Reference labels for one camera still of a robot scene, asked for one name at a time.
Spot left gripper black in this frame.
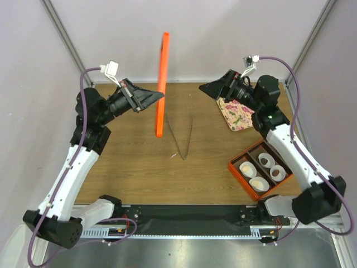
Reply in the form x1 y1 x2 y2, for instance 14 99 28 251
98 78 164 125

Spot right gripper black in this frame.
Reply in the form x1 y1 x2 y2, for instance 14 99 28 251
198 70 262 112

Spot orange box lid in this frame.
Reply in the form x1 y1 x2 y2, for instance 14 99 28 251
155 32 170 138

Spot metal tongs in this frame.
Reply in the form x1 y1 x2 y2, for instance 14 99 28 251
165 112 194 161

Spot dark round chocolate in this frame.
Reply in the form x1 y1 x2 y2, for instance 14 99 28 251
261 158 268 165

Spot cream oval chocolate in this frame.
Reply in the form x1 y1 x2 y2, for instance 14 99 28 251
252 180 263 188

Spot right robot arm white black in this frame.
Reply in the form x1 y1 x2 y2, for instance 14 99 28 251
199 70 346 224

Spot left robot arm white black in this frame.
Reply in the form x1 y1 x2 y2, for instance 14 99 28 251
23 79 165 249

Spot floral tray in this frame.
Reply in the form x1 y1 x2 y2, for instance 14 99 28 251
216 98 254 131

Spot white paper cup near left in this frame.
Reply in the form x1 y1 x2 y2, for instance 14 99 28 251
239 161 257 178

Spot white paper cup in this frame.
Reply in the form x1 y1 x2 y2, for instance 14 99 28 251
258 153 276 169
270 165 286 182
239 161 257 178
249 176 270 192

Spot white paper cup middle left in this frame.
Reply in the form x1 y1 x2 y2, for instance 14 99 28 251
258 153 276 169

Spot orange compartment box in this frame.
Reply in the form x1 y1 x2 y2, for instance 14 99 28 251
228 140 293 202

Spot white paper cup near right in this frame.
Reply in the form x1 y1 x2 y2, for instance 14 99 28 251
249 176 270 192

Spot white paper cup middle right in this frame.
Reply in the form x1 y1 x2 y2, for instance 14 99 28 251
270 165 286 182

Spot white round object corner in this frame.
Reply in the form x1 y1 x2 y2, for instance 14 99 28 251
1 224 26 267

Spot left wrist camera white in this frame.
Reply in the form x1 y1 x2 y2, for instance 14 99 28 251
99 60 122 88

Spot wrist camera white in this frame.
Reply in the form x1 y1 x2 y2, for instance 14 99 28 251
99 60 122 88
241 55 260 77

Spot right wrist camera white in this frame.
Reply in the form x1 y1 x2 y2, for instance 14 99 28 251
241 55 260 77

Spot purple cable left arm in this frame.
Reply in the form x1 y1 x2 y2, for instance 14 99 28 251
27 66 138 268

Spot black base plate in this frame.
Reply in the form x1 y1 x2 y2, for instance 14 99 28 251
123 204 277 237

